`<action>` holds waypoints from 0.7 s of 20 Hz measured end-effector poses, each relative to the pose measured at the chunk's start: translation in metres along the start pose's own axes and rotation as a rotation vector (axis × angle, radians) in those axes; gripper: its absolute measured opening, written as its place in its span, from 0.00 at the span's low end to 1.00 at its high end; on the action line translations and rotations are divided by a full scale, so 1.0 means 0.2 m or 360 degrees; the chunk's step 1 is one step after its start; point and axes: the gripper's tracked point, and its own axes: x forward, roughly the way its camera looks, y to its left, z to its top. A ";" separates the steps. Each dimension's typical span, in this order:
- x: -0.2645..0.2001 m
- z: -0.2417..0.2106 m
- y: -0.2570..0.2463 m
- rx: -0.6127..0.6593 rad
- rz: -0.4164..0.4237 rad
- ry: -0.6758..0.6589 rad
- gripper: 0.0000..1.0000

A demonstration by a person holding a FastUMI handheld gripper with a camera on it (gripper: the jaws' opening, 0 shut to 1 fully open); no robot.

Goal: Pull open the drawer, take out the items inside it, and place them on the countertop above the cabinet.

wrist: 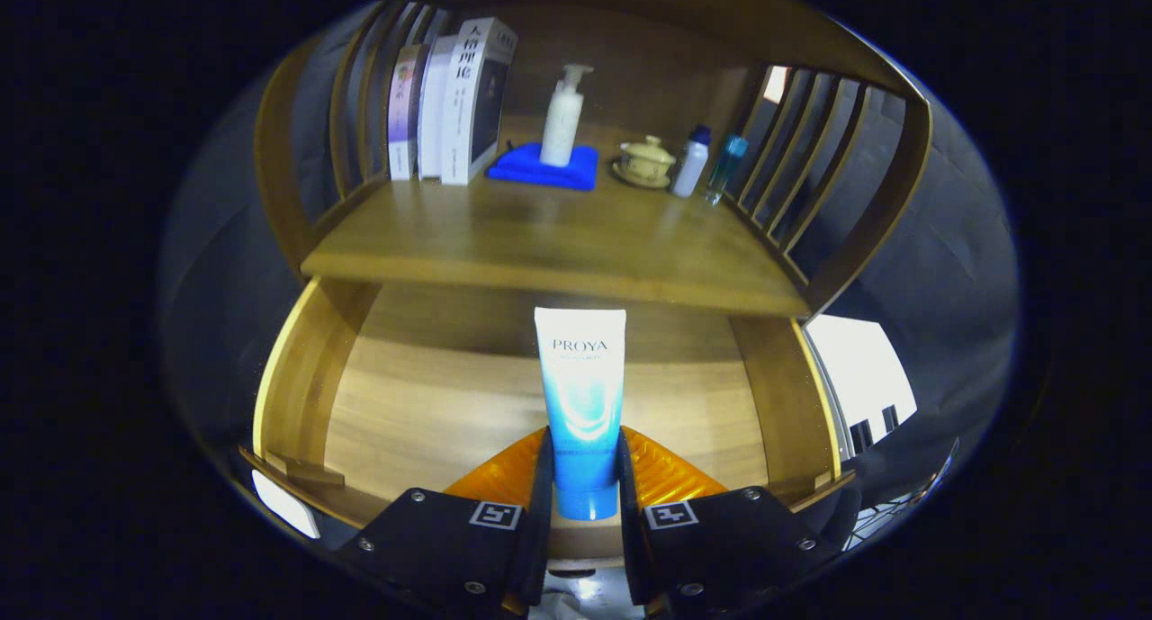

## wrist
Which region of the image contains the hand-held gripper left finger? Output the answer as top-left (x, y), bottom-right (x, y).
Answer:
top-left (337, 425), bottom-right (554, 619)

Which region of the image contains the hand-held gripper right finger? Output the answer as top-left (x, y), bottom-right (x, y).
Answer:
top-left (615, 425), bottom-right (842, 619)

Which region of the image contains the blue and white tube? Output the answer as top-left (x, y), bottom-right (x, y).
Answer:
top-left (534, 307), bottom-right (627, 522)

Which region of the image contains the brown wooden drawer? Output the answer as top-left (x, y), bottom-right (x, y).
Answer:
top-left (238, 276), bottom-right (856, 567)

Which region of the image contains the wooden countertop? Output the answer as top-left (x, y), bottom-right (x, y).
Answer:
top-left (300, 116), bottom-right (811, 319)

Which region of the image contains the white drawer unit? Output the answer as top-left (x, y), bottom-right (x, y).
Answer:
top-left (803, 314), bottom-right (919, 463)

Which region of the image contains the brown wooden cabinet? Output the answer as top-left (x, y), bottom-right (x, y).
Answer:
top-left (254, 0), bottom-right (932, 324)

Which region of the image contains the dark rounded object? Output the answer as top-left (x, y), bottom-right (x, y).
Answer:
top-left (837, 440), bottom-right (959, 531)

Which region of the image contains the blue folded cloth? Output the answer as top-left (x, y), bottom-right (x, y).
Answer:
top-left (486, 141), bottom-right (600, 192)

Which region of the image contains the beige lidded teacup with saucer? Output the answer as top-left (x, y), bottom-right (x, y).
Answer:
top-left (612, 135), bottom-right (677, 190)

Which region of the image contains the white bottle with blue cap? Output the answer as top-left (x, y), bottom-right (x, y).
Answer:
top-left (671, 124), bottom-right (713, 199)

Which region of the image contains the clear blue bottle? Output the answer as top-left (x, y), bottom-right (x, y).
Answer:
top-left (705, 133), bottom-right (750, 207)

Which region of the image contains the white pump bottle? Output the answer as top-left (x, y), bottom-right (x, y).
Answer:
top-left (538, 63), bottom-right (595, 168)

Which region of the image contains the black backdrop cloth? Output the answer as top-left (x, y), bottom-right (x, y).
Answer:
top-left (160, 0), bottom-right (1020, 549)

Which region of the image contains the thin white book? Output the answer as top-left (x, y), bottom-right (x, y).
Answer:
top-left (417, 33), bottom-right (460, 181)

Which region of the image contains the thick white and black book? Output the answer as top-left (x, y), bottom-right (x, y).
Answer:
top-left (439, 16), bottom-right (519, 186)

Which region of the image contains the purple book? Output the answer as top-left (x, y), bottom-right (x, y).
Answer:
top-left (387, 42), bottom-right (426, 182)

